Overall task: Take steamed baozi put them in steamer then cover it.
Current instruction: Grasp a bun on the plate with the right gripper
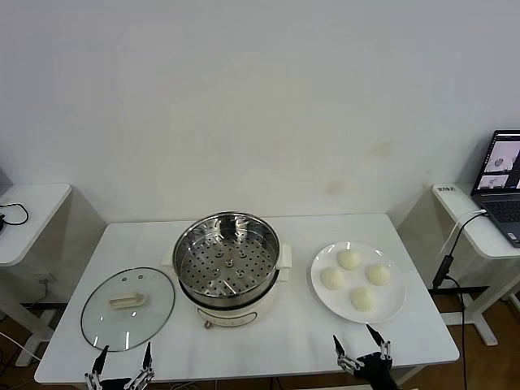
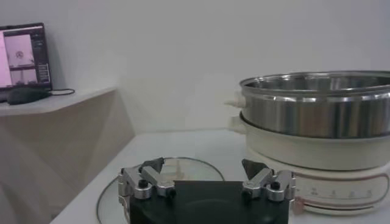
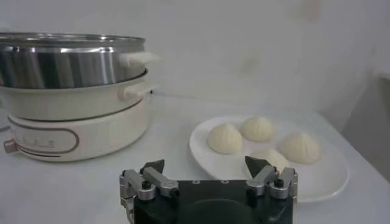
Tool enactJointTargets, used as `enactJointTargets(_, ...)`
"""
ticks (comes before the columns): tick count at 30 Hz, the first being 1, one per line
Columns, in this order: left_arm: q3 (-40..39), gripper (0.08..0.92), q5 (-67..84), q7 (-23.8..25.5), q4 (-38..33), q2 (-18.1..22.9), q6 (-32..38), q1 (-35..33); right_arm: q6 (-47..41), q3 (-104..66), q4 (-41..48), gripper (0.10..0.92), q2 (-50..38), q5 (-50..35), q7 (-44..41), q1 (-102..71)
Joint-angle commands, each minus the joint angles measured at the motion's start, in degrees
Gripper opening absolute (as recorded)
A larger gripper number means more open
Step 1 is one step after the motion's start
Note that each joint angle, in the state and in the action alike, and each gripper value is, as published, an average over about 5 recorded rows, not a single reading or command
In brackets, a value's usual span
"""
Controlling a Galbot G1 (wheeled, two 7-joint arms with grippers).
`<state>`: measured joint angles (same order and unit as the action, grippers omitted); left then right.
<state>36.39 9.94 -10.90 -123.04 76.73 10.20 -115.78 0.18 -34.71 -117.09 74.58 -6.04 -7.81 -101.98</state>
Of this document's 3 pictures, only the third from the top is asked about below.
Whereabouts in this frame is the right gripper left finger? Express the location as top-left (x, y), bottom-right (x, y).
top-left (119, 159), bottom-right (180, 201)

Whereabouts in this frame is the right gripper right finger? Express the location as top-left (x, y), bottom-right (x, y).
top-left (244, 155), bottom-right (299, 201)

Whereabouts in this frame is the white steamed baozi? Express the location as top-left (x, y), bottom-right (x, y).
top-left (207, 123), bottom-right (244, 155)
top-left (251, 148), bottom-right (290, 175)
top-left (240, 116), bottom-right (274, 143)
top-left (280, 132), bottom-right (322, 165)

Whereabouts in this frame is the stainless steel steamer basket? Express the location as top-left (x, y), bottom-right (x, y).
top-left (0, 32), bottom-right (161, 89)

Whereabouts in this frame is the white round plate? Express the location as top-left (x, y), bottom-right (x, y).
top-left (188, 114), bottom-right (350, 203)

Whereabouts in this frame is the cream electric cooker pot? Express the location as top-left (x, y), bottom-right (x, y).
top-left (0, 71), bottom-right (158, 163)

